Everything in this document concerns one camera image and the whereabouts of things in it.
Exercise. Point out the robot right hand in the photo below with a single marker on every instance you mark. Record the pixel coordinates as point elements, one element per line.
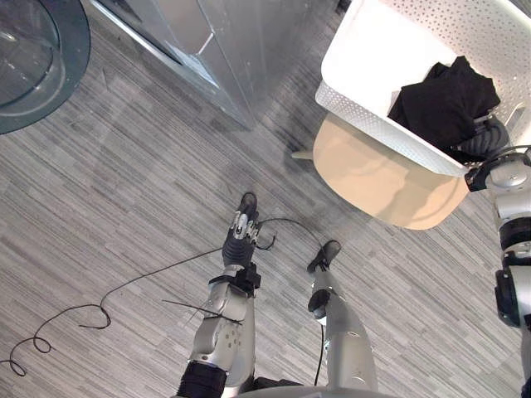
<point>485,141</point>

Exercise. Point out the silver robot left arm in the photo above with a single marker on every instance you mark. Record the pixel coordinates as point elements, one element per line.
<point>224,331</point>

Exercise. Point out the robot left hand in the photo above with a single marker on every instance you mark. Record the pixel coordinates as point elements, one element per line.
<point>236,250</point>

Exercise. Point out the grey robot torso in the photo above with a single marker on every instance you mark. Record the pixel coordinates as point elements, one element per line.
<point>307,391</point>

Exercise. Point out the black clothes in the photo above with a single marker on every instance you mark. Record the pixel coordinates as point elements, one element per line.
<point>448,103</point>

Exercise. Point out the white perforated laundry basket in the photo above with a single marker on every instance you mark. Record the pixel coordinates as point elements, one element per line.
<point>373,54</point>

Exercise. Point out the silver washing machine body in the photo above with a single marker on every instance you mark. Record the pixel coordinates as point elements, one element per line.
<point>240,54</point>

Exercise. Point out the beige round stool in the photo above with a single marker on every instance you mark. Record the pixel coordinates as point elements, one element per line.
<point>381,182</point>

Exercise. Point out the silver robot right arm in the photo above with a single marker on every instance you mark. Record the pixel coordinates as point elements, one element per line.
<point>512,207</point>

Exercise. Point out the dark robot left foot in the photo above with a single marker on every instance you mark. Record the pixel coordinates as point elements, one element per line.
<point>249,202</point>

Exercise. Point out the round glass washing machine door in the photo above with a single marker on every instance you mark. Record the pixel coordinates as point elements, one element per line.
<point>39,62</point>

